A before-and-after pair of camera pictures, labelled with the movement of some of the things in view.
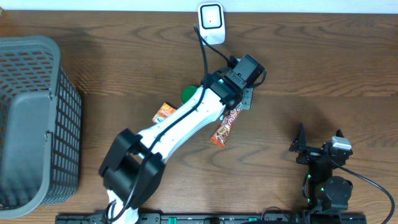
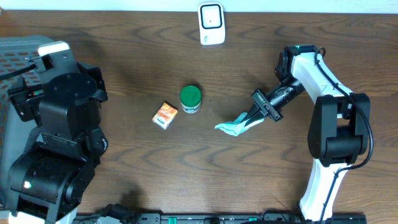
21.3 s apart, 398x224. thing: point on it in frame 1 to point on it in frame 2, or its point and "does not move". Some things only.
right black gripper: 300,144 to 265,105
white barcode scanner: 211,22 does not move
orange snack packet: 163,112 does not move
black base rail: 219,218 does not move
